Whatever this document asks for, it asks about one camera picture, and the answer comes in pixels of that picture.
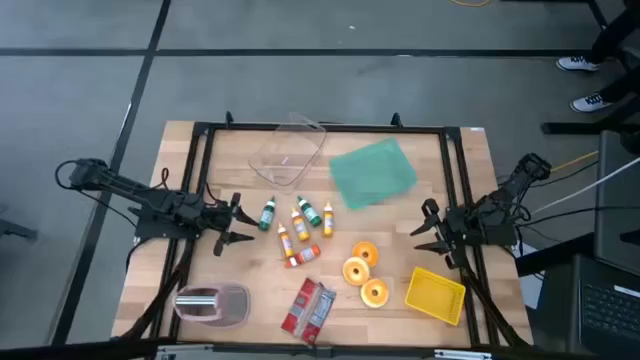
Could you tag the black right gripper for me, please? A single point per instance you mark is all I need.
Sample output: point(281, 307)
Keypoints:
point(456, 222)

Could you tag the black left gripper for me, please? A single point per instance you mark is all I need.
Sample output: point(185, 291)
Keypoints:
point(215, 216)

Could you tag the green glue bottle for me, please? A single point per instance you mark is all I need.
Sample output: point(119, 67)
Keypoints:
point(310, 212)
point(267, 215)

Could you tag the yellow glue bottle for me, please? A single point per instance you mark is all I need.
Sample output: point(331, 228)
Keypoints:
point(300, 226)
point(328, 221)
point(286, 242)

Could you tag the orange toy donut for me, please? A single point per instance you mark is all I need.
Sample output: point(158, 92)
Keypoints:
point(356, 271)
point(374, 292)
point(366, 253)

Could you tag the orange glue bottle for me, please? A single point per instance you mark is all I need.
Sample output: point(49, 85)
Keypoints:
point(305, 255)

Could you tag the clear plastic container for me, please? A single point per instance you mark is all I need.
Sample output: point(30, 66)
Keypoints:
point(285, 150)

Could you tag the red snack packet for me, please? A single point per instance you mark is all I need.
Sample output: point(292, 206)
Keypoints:
point(308, 311)

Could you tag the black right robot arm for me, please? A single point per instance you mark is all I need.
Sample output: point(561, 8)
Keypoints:
point(505, 200)

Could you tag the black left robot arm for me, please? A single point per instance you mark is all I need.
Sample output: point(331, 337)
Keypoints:
point(125, 186)

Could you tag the yellow plastic basket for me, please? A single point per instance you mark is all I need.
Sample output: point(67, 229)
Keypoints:
point(435, 295)

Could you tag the green cloth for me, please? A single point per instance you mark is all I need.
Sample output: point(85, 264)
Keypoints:
point(372, 172)

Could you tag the black side table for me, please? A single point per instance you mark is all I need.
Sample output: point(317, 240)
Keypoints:
point(555, 300)

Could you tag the black stand leg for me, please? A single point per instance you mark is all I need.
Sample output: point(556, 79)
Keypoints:
point(565, 128)

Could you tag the black laptop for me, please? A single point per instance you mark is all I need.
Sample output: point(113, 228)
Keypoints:
point(607, 310)

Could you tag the black chair leg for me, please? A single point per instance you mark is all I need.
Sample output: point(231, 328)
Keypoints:
point(17, 230)

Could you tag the person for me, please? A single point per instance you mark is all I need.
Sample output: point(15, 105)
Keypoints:
point(577, 63)

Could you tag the black table frame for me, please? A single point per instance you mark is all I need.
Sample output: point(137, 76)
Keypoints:
point(360, 128)

